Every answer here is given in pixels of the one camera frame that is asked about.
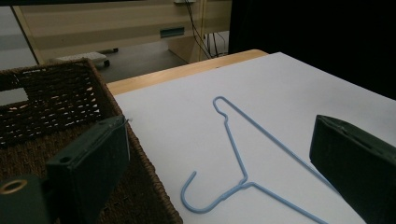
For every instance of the white sheet table cover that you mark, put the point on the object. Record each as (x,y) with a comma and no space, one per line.
(186,130)

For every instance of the brown woven wicker basket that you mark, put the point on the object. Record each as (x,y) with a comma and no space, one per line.
(56,99)

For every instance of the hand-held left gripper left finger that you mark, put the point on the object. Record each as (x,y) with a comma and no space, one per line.
(90,165)

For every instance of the beige cabinet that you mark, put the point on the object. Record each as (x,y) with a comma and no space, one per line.
(93,28)

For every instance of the white wheeled platform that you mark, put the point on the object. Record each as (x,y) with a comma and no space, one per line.
(87,58)

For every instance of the black curtain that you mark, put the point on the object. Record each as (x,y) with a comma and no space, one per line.
(314,34)

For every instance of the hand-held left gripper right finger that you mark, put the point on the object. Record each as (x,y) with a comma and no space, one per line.
(358,161)

